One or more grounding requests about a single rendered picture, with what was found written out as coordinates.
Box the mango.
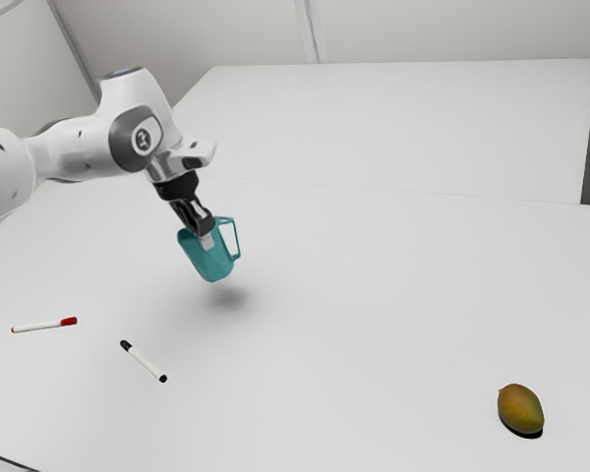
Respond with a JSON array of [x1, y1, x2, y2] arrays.
[[496, 383, 546, 435]]

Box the white marker with black cap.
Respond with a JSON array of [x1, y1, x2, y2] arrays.
[[119, 339, 169, 384]]

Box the white marker with red cap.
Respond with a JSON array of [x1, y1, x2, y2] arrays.
[[10, 316, 79, 334]]

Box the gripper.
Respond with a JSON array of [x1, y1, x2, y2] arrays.
[[153, 170, 216, 253]]

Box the teal faceted mug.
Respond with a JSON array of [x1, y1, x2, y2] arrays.
[[176, 215, 243, 284]]

